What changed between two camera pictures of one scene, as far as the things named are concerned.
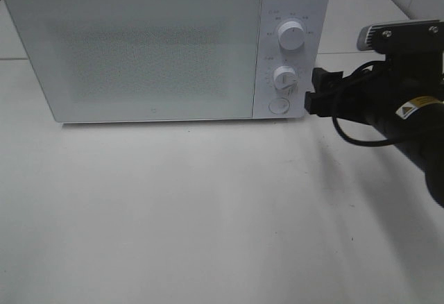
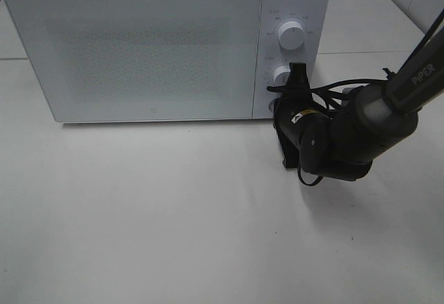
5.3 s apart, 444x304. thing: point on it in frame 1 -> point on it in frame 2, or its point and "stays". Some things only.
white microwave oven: [112, 46] stays
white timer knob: [284, 78] stays
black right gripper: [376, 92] -> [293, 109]
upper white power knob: [291, 35] stays
